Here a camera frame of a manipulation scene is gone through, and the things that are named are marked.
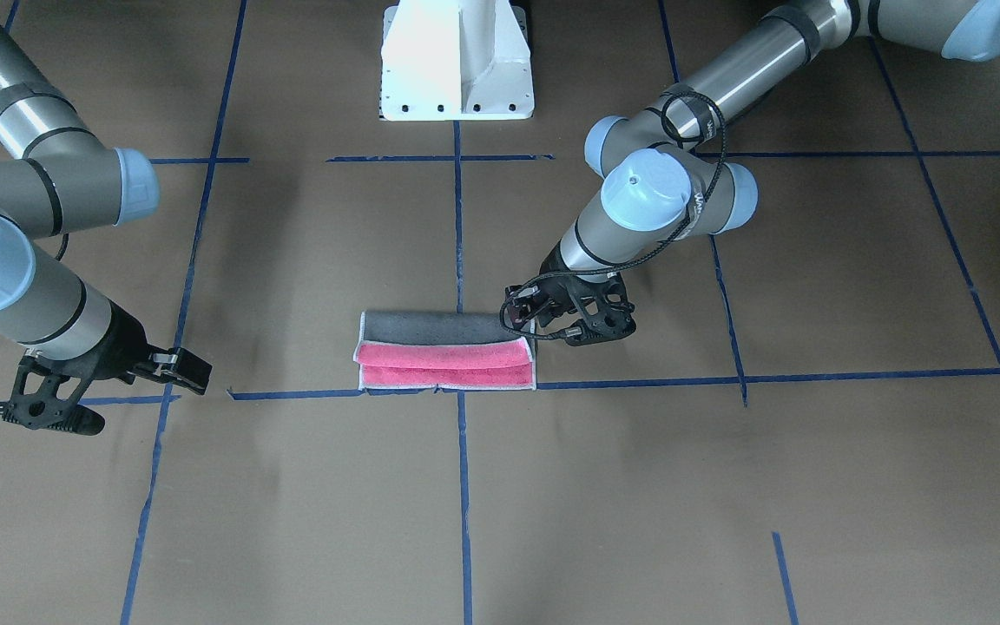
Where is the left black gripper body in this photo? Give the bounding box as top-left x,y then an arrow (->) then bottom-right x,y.
524,273 -> 636,345

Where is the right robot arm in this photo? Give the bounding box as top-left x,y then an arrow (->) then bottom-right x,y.
0,24 -> 212,436

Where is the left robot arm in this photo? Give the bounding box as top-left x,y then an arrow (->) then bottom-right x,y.
497,1 -> 1000,345

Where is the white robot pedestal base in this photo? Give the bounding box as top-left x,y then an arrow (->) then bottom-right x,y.
378,1 -> 536,122

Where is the pink and grey towel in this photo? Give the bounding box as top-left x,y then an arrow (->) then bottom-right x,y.
353,310 -> 538,391

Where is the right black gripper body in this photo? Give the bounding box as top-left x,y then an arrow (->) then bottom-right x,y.
3,304 -> 162,436

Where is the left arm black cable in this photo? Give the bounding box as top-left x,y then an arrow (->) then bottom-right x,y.
499,82 -> 727,341

